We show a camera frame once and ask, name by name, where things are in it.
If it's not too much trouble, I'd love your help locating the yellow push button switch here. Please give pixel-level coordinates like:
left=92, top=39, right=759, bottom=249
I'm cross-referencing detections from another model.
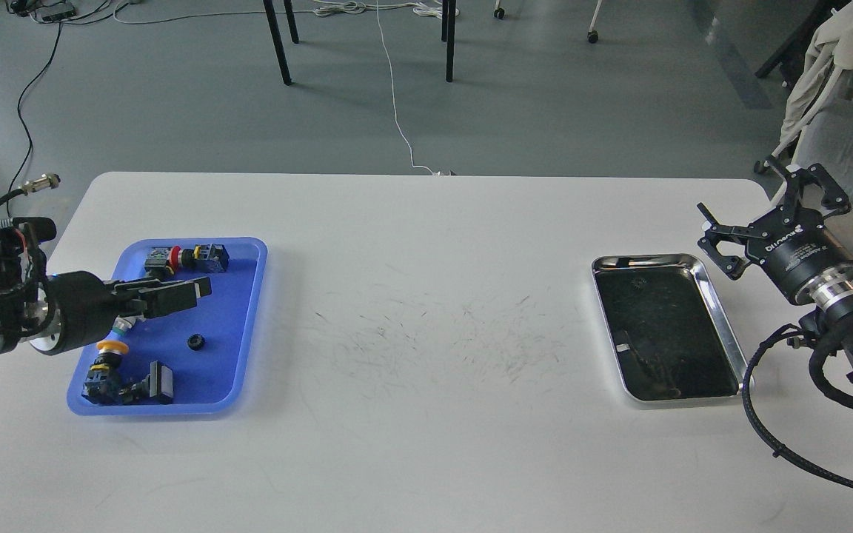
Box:
left=81, top=338, right=130, bottom=405

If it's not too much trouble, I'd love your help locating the silver metal tray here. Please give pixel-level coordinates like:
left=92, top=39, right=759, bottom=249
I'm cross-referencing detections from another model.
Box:
left=590, top=253, right=747, bottom=408

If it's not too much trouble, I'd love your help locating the black table leg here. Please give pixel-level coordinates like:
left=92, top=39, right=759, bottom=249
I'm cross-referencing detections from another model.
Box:
left=263, top=0, right=299, bottom=87
left=441, top=0, right=457, bottom=82

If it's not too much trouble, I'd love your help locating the black table leg left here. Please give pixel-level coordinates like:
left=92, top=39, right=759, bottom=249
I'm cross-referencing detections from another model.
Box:
left=263, top=0, right=299, bottom=87

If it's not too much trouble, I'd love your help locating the black table leg right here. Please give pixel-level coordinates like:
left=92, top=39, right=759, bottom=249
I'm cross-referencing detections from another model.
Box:
left=441, top=0, right=457, bottom=82

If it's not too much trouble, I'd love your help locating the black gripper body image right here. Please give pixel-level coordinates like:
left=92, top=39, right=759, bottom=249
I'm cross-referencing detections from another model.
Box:
left=745, top=224, right=853, bottom=306

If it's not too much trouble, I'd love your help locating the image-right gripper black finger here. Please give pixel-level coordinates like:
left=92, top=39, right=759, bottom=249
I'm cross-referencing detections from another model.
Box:
left=766, top=155, right=852, bottom=229
left=697, top=202, right=760, bottom=281

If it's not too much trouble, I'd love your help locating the black cable on floor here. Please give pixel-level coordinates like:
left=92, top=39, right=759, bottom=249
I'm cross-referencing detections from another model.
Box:
left=4, top=0, right=131, bottom=223

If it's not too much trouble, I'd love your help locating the small black gear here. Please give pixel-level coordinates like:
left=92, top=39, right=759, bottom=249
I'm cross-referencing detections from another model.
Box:
left=630, top=276, right=647, bottom=290
left=186, top=333, right=206, bottom=352

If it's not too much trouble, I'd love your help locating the green push button switch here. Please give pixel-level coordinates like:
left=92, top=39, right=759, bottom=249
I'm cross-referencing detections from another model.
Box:
left=111, top=317, right=139, bottom=336

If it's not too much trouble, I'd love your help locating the blue plastic tray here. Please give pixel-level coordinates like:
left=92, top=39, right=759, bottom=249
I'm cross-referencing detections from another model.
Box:
left=67, top=237, right=270, bottom=416

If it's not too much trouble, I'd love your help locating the red push button switch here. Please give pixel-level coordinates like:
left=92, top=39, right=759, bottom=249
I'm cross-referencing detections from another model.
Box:
left=143, top=244, right=230, bottom=279

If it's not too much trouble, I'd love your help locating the white cable on floor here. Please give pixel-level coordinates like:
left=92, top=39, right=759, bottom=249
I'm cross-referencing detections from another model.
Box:
left=312, top=0, right=460, bottom=177

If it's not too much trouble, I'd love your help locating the black switch block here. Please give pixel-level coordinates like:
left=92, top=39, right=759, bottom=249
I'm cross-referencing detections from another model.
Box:
left=121, top=361, right=175, bottom=405

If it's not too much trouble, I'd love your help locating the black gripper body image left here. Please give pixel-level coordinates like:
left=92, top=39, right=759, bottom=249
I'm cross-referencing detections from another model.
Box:
left=30, top=271, right=121, bottom=355

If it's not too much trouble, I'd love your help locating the beige cloth on chair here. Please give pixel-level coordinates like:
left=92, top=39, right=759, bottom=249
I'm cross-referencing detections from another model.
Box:
left=763, top=0, right=853, bottom=204

